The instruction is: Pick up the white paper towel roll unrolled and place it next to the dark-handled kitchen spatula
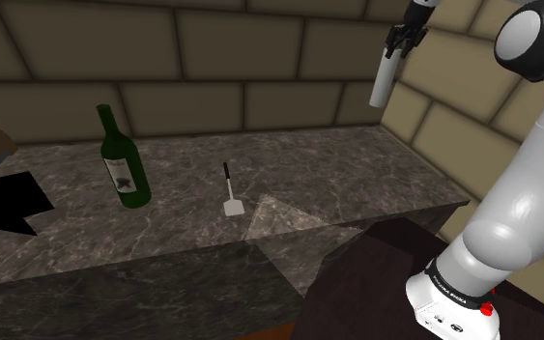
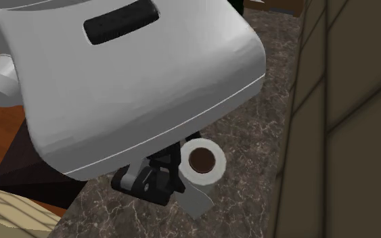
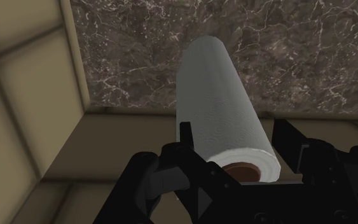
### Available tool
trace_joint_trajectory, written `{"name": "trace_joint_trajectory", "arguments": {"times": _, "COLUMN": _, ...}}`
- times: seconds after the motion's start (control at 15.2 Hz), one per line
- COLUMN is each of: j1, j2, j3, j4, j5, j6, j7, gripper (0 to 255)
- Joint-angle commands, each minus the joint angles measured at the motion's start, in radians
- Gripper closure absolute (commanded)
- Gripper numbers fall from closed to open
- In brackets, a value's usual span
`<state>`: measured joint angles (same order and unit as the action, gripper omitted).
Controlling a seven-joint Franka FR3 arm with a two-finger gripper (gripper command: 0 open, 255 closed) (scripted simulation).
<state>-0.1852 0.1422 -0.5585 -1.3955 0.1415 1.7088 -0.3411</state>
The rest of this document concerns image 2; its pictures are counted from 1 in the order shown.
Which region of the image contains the white toilet paper roll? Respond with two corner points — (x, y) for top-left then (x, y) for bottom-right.
(175, 137), (227, 221)

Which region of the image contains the dark robot stand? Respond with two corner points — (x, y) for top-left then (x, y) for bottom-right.
(0, 118), (89, 211)

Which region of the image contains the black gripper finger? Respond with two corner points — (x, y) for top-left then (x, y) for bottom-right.
(148, 130), (202, 170)

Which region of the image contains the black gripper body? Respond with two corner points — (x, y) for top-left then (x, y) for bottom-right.
(110, 164), (187, 208)

